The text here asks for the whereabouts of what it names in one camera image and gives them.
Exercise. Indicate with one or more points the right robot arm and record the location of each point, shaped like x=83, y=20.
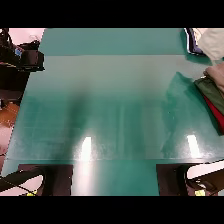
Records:
x=200, y=173

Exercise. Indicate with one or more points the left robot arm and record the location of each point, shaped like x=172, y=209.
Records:
x=55, y=180

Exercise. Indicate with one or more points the green garment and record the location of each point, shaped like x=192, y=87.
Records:
x=210, y=91

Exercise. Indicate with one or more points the red garment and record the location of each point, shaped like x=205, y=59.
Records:
x=216, y=111

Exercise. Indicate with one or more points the dark purple garment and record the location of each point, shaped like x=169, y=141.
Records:
x=190, y=41

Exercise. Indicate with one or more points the pale grey garment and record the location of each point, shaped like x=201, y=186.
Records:
x=211, y=41

